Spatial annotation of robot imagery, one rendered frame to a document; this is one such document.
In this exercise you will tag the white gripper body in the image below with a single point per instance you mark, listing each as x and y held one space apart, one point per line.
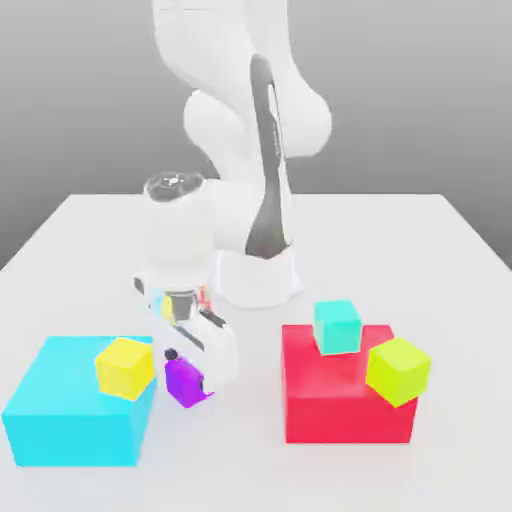
218 344

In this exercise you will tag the small purple cube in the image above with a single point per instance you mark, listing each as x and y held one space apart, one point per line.
182 380

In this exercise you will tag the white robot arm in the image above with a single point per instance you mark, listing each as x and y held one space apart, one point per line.
224 132

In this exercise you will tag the small yellow cube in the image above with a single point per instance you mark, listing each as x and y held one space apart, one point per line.
124 370

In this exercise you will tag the small teal cube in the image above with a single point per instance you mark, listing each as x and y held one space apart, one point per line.
336 327

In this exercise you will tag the small lime cube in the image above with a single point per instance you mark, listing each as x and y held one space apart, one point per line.
398 372

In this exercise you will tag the large red box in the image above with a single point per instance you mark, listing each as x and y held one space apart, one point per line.
332 400

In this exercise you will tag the large cyan box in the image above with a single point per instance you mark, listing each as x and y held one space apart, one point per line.
60 404

